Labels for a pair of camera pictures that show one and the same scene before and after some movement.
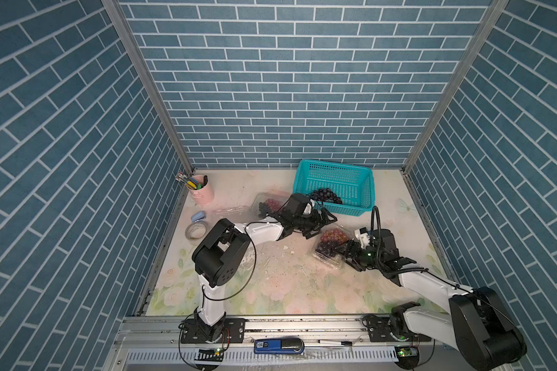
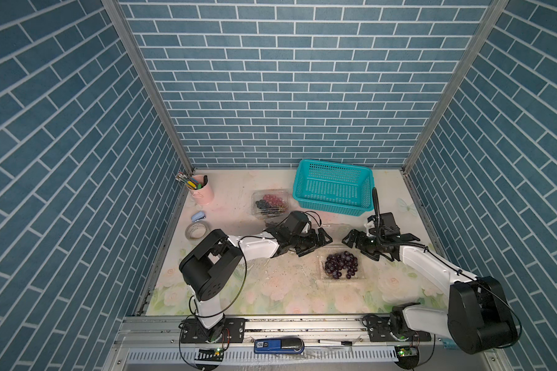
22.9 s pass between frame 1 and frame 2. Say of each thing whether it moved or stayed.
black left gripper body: moved
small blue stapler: stayed
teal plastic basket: stayed
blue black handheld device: stayed
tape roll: stayed
